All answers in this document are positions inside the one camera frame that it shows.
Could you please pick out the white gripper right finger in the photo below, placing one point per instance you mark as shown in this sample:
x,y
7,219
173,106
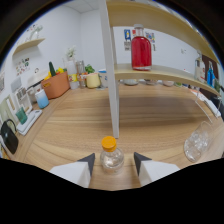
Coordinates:
x,y
155,170

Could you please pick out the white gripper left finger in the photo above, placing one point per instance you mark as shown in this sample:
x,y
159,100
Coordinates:
x,y
75,171

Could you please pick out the clear bottle with orange cap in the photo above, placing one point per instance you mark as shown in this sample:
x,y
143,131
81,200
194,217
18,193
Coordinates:
x,y
111,158

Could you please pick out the green cup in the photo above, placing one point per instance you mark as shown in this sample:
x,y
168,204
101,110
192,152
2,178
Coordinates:
x,y
21,116

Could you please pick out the white and blue cup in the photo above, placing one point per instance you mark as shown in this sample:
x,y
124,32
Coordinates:
x,y
42,99

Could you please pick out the white tray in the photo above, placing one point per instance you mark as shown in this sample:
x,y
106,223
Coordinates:
x,y
30,121

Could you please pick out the black handbag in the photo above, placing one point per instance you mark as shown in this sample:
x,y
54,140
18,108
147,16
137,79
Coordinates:
x,y
9,138

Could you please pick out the orange storage basket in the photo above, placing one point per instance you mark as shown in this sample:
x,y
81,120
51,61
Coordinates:
x,y
56,86

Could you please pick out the yellow mug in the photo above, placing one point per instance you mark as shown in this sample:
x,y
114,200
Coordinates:
x,y
93,81

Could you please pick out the green potted plant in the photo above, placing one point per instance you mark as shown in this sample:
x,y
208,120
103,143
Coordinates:
x,y
89,69

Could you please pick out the white flower vase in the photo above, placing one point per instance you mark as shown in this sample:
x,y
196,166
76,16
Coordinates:
x,y
70,65

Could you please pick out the clear bottle with red label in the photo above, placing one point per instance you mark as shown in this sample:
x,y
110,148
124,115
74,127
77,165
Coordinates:
x,y
199,68

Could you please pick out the two-tier wooden shelf rack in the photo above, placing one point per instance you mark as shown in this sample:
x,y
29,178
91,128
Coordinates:
x,y
111,66

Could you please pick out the red liquid glass bottle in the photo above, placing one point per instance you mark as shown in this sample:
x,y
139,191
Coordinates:
x,y
141,51

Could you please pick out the wall posters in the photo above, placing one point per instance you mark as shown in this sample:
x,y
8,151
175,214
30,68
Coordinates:
x,y
127,38

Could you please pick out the wooden wall shelf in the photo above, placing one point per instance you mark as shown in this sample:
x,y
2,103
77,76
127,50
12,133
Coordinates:
x,y
28,45

